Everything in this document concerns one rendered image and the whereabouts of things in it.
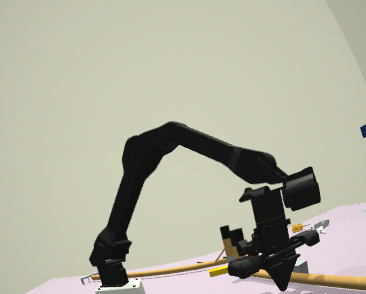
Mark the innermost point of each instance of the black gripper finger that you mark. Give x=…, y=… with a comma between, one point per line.
x=289, y=264
x=277, y=274

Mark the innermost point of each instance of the yellow rectangular block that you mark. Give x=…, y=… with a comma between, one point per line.
x=218, y=271

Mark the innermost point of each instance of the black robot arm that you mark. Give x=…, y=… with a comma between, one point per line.
x=143, y=153

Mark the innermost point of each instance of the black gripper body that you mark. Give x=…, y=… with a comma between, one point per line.
x=274, y=239

